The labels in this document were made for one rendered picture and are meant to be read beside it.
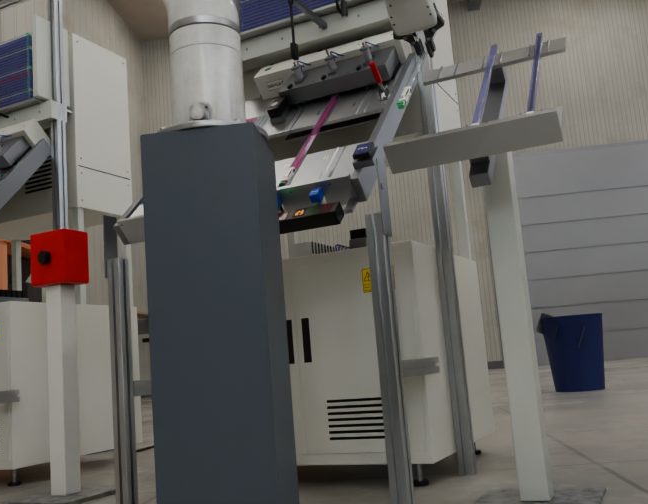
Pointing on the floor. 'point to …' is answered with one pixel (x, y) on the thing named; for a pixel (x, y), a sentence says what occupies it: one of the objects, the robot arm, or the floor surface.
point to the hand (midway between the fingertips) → (425, 47)
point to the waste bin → (574, 351)
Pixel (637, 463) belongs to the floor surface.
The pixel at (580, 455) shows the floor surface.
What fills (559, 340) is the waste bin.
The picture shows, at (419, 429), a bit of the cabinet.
